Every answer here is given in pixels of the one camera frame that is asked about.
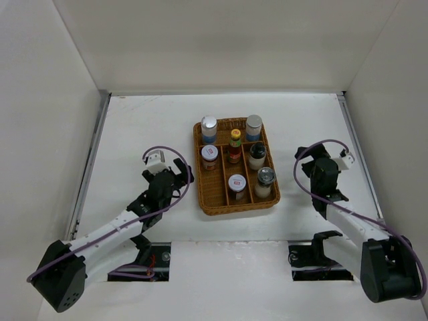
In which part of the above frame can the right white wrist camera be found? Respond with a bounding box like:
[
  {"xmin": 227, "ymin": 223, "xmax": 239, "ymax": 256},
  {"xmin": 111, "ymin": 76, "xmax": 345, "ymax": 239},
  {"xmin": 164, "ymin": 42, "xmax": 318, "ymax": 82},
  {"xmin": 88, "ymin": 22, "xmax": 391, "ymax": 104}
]
[{"xmin": 333, "ymin": 149, "xmax": 355, "ymax": 171}]

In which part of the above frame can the red sauce bottle yellow cap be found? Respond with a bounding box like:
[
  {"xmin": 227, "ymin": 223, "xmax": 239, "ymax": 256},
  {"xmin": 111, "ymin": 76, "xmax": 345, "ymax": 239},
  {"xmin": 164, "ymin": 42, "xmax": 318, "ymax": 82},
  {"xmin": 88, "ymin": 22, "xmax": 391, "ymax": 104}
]
[{"xmin": 228, "ymin": 128, "xmax": 241, "ymax": 164}]

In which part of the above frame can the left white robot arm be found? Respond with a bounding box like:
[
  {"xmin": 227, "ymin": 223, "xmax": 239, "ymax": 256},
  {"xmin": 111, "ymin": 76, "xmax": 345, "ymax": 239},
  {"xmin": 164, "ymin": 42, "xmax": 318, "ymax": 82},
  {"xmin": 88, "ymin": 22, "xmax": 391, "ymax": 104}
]
[{"xmin": 27, "ymin": 157, "xmax": 194, "ymax": 313}]

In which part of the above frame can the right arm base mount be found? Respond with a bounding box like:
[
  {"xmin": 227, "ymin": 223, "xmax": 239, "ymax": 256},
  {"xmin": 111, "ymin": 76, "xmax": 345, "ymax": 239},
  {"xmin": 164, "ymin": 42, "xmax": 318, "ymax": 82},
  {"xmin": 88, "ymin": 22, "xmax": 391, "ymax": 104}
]
[{"xmin": 288, "ymin": 231, "xmax": 354, "ymax": 282}]

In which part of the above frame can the black knob white powder bottle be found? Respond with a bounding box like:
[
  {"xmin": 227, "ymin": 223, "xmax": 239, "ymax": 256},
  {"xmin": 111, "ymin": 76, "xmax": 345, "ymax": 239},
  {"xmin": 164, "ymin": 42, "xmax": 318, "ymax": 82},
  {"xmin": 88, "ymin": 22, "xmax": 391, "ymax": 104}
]
[{"xmin": 249, "ymin": 142, "xmax": 267, "ymax": 171}]

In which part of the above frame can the dark paste jar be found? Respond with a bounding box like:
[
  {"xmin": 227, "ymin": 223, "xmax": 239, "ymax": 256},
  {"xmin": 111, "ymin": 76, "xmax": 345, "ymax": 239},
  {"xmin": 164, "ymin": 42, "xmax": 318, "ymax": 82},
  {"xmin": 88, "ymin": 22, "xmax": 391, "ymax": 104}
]
[
  {"xmin": 227, "ymin": 174, "xmax": 247, "ymax": 201},
  {"xmin": 201, "ymin": 145, "xmax": 219, "ymax": 171}
]

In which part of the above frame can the left aluminium table rail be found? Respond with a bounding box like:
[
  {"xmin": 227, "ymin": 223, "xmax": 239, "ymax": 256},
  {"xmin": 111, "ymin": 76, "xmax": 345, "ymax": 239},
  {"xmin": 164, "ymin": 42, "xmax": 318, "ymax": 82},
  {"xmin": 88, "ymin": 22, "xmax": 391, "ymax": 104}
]
[{"xmin": 64, "ymin": 90, "xmax": 112, "ymax": 240}]

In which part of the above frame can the aluminium table rail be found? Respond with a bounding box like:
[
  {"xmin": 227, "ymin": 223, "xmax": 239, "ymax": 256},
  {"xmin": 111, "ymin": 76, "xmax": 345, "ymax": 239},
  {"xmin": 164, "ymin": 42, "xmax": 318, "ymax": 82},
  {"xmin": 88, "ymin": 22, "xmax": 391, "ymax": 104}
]
[
  {"xmin": 336, "ymin": 92, "xmax": 385, "ymax": 223},
  {"xmin": 64, "ymin": 90, "xmax": 112, "ymax": 240}
]

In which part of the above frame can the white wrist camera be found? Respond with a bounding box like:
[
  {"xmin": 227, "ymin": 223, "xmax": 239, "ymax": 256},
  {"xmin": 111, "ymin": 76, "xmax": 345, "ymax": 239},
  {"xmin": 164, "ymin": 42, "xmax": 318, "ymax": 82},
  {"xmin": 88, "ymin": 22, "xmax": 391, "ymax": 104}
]
[
  {"xmin": 333, "ymin": 149, "xmax": 355, "ymax": 171},
  {"xmin": 144, "ymin": 149, "xmax": 168, "ymax": 175}
]

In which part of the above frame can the tall blue label jar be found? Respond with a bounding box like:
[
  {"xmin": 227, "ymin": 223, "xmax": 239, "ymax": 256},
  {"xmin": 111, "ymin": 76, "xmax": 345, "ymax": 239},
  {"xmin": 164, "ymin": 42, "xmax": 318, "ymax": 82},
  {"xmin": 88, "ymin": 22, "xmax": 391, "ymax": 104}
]
[{"xmin": 245, "ymin": 114, "xmax": 263, "ymax": 142}]

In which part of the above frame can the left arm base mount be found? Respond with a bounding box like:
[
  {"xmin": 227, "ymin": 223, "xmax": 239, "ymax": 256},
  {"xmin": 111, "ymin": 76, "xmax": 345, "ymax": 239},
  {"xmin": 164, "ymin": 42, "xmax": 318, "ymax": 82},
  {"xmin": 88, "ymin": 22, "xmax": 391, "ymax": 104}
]
[{"xmin": 107, "ymin": 235, "xmax": 172, "ymax": 282}]

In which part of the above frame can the right aluminium table rail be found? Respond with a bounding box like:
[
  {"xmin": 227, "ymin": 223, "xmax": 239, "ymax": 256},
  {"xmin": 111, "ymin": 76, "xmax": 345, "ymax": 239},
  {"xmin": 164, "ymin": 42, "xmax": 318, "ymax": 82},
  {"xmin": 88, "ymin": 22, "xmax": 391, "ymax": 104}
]
[{"xmin": 336, "ymin": 92, "xmax": 385, "ymax": 223}]

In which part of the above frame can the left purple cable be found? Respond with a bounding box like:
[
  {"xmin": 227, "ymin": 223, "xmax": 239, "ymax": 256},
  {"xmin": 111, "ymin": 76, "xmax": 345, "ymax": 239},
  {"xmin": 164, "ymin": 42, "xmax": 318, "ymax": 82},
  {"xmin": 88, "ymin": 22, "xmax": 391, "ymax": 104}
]
[{"xmin": 26, "ymin": 145, "xmax": 193, "ymax": 284}]

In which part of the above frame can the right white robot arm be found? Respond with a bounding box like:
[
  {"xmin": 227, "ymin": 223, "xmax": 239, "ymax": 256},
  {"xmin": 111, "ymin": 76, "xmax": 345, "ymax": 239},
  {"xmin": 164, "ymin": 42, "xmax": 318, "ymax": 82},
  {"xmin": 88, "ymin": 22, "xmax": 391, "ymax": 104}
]
[{"xmin": 294, "ymin": 140, "xmax": 427, "ymax": 303}]

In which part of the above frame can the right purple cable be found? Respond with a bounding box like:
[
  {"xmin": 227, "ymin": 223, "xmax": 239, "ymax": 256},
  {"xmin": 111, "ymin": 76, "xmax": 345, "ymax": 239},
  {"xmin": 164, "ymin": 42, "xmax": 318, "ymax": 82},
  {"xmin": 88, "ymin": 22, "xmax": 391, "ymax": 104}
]
[{"xmin": 293, "ymin": 139, "xmax": 428, "ymax": 300}]

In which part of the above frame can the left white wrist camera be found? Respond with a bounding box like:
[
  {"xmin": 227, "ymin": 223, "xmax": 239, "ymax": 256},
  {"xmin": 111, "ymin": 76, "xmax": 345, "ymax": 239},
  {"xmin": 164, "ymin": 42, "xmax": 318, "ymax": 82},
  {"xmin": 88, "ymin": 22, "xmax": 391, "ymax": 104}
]
[{"xmin": 144, "ymin": 149, "xmax": 168, "ymax": 175}]

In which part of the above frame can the brown wicker divided tray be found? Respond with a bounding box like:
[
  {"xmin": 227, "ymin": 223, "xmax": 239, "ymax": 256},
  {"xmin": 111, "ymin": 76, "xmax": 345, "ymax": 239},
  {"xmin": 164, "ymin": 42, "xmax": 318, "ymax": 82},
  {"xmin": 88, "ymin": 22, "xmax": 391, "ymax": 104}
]
[{"xmin": 193, "ymin": 117, "xmax": 280, "ymax": 215}]

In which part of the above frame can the dark cap salt shaker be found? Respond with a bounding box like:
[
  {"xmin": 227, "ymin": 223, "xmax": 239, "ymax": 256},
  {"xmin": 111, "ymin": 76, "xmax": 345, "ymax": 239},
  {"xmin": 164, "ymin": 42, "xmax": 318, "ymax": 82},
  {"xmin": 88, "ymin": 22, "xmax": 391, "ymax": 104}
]
[{"xmin": 254, "ymin": 167, "xmax": 276, "ymax": 199}]

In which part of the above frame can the purple cable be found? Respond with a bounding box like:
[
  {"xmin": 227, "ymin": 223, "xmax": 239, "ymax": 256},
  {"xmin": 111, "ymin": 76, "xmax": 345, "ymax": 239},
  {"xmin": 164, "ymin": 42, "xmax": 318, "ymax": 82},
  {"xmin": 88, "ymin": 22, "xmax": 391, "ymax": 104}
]
[
  {"xmin": 293, "ymin": 139, "xmax": 428, "ymax": 300},
  {"xmin": 26, "ymin": 145, "xmax": 193, "ymax": 284}
]

